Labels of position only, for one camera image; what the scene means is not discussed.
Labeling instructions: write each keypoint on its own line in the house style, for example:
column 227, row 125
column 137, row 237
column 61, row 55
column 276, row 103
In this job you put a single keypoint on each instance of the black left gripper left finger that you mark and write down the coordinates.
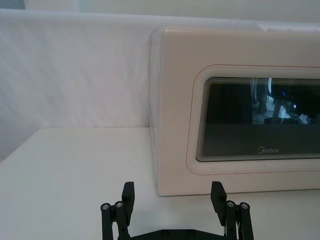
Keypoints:
column 126, row 207

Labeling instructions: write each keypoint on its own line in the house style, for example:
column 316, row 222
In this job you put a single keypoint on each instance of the cream microwave oven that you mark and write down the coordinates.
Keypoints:
column 237, row 112

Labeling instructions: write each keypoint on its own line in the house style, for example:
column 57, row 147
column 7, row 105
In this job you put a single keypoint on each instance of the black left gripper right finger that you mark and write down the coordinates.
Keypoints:
column 225, row 210

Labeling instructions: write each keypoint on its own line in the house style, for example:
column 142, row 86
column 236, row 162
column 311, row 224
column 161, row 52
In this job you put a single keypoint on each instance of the white table cloth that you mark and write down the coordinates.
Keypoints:
column 75, row 185

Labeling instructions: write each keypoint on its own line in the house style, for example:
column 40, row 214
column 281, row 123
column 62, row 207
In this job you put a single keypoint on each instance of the white curtain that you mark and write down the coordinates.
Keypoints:
column 75, row 67

